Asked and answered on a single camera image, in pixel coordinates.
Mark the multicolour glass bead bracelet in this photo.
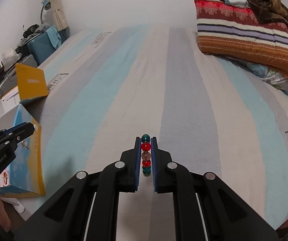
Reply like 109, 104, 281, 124
140, 133, 152, 178

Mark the pearl bead jewelry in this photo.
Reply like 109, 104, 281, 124
20, 140, 30, 150

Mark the white cardboard box blue trim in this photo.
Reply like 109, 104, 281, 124
0, 64, 48, 198

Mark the grey suitcase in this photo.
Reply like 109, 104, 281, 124
0, 54, 38, 98

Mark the striped bed sheet mattress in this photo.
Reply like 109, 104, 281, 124
29, 26, 288, 229

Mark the teal suitcase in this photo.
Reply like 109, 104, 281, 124
27, 31, 56, 66

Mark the light blue cloth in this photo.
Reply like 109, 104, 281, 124
45, 26, 62, 50

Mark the blue desk lamp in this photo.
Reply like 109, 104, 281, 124
40, 0, 51, 24

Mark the floral light pillow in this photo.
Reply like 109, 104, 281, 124
219, 33, 288, 99

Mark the beige curtain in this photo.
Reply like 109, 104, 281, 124
49, 0, 68, 31

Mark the striped colourful pillow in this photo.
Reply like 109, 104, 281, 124
194, 0, 288, 79

